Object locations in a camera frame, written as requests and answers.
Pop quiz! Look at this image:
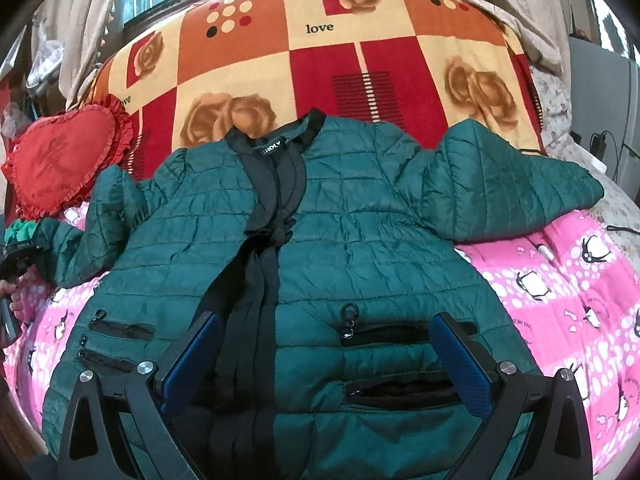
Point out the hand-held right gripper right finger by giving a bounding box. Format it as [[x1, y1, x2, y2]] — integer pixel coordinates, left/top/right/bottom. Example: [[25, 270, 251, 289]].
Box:
[[431, 311, 597, 480]]

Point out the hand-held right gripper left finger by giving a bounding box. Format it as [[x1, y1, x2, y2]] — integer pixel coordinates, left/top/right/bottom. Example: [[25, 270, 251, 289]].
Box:
[[56, 311, 223, 480]]

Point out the green quilted jacket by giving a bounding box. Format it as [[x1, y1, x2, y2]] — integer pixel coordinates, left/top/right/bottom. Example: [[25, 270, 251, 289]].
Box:
[[35, 107, 606, 480]]

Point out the green ruffled cloth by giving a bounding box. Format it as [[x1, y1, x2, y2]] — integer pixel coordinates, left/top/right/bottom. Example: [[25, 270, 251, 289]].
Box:
[[4, 217, 42, 247]]

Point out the pink penguin blanket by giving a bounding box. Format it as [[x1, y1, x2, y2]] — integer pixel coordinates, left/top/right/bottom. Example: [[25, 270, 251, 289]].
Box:
[[0, 207, 640, 466]]

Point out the red heart pillow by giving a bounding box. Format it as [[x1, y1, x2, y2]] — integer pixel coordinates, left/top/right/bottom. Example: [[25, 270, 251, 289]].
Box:
[[2, 96, 135, 221]]

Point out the clear plastic bag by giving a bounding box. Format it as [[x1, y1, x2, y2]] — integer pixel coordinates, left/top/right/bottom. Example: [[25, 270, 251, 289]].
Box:
[[29, 35, 69, 87]]

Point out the beige curtain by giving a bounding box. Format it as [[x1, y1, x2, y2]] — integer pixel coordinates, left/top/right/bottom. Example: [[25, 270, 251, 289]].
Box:
[[60, 0, 132, 103]]

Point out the black charger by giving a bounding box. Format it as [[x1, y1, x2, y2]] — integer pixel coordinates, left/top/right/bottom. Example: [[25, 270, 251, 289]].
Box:
[[590, 130, 619, 157]]

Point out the grey board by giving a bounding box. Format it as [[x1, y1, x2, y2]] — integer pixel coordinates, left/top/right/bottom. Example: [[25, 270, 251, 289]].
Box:
[[567, 35, 640, 181]]

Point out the red orange rose blanket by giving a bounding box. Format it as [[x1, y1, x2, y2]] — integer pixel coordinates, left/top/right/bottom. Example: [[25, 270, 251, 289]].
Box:
[[92, 0, 548, 181]]

